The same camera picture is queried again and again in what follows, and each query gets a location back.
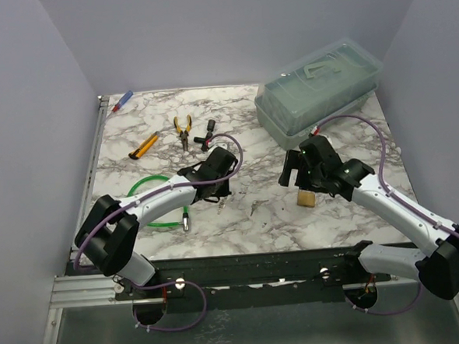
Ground green cable lock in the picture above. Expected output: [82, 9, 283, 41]
[121, 175, 196, 232]

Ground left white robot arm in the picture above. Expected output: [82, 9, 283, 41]
[74, 147, 237, 298]

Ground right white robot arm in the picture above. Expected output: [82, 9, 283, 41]
[279, 135, 459, 300]

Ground brass padlock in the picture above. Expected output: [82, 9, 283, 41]
[296, 189, 317, 208]

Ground black T-shaped tool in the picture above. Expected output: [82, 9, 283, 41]
[192, 118, 218, 153]

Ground translucent green plastic toolbox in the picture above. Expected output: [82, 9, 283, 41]
[254, 38, 383, 150]

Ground silver padlock keys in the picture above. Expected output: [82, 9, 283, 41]
[250, 199, 268, 216]

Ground yellow utility knife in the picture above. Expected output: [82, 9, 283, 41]
[128, 132, 159, 160]

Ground blue red screwdriver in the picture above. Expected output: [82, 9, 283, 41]
[111, 91, 134, 113]

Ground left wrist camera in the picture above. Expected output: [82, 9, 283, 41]
[208, 139, 230, 150]

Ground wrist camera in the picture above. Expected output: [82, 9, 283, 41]
[208, 139, 230, 150]
[310, 126, 332, 142]

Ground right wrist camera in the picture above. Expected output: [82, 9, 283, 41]
[310, 126, 332, 142]

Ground yellow handled pliers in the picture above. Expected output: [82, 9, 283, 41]
[173, 114, 192, 151]

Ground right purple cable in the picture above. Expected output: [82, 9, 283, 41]
[307, 107, 459, 302]

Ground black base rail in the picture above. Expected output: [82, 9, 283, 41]
[113, 241, 425, 323]

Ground aluminium frame rail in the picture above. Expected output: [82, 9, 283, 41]
[33, 95, 120, 309]

